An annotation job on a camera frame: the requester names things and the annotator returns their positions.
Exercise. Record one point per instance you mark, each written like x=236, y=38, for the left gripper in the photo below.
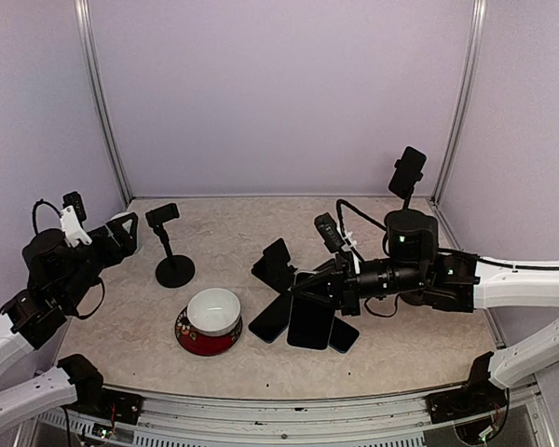
x=127, y=244

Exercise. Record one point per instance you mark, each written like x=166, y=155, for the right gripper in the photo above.
x=349, y=296

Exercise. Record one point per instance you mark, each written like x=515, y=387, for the silver-edged black smartphone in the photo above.
x=310, y=324

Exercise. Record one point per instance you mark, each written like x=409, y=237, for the black pole phone stand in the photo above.
x=403, y=182
x=175, y=270

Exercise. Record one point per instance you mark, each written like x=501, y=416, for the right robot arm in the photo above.
x=417, y=268

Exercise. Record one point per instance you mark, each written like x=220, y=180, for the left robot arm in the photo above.
x=64, y=263

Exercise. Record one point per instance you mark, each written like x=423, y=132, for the black folding phone stand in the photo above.
x=274, y=267

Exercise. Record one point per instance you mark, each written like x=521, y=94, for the blue-edged black smartphone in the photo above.
x=343, y=336

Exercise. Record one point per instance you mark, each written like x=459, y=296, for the white ceramic bowl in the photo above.
x=214, y=312

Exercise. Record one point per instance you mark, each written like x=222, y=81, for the red floral plate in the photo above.
x=200, y=344

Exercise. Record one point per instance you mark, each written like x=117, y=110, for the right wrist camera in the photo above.
x=327, y=228

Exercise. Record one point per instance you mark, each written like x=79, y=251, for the round-base plate phone stand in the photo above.
x=412, y=298

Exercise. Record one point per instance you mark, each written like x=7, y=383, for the left aluminium frame post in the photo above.
x=89, y=48

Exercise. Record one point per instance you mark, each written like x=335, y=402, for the aluminium frame post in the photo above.
x=479, y=8
x=89, y=48

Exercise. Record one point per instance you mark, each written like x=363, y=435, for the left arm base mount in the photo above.
x=107, y=402

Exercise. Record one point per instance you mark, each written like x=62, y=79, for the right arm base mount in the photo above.
x=476, y=395

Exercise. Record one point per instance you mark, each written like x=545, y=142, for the right aluminium frame post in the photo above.
x=479, y=8

